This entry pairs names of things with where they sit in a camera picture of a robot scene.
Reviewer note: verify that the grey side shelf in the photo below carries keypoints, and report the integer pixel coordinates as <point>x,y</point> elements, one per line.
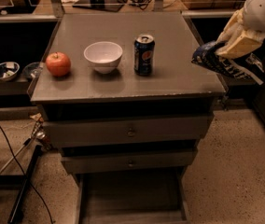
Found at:
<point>238,82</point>

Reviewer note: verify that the black metal stand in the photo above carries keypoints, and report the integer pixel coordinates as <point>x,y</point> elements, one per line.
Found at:
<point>21,183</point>

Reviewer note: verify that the top grey drawer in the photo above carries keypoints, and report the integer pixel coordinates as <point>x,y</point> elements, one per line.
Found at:
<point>94,132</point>

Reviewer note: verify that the open bottom drawer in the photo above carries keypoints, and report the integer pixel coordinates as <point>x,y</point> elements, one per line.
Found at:
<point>148,196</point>

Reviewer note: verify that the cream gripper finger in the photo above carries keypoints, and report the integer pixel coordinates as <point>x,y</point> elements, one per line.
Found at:
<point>232,27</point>
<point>239,43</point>

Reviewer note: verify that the blue chip bag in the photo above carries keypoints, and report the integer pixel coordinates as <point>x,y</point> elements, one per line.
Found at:
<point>247,67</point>

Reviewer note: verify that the black monitor stand base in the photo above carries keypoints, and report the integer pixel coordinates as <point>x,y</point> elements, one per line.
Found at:
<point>103,5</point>

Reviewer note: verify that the dark glass bowl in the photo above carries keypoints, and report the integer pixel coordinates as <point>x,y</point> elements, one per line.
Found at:
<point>32,70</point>

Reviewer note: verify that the red apple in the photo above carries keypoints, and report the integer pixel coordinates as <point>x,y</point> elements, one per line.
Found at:
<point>58,64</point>

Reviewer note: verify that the middle grey drawer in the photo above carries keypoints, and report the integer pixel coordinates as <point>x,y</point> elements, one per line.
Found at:
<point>128,161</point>

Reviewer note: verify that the grey drawer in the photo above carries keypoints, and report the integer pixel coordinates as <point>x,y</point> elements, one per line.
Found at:
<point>94,132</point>
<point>128,161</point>

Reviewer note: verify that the white bowl with items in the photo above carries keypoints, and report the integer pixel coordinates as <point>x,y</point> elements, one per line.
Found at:
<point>8,70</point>

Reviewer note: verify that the grey drawer cabinet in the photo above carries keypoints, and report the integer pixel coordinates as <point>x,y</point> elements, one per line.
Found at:
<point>176,87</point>

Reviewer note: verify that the blue Pepsi can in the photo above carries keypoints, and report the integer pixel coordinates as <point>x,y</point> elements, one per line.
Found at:
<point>144,45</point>

